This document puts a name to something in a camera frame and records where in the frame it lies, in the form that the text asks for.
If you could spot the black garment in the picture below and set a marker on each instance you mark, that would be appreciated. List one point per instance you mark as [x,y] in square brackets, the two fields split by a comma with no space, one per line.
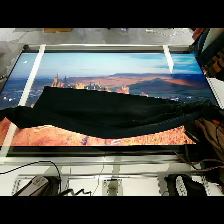
[106,115]

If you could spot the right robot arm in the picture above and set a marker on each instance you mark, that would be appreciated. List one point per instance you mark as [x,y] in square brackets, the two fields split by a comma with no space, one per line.
[186,186]

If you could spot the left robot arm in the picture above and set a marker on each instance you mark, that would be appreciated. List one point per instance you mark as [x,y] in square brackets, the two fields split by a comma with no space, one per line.
[39,185]

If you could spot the brown garment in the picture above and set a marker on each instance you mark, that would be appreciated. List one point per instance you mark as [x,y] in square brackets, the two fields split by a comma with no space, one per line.
[210,136]

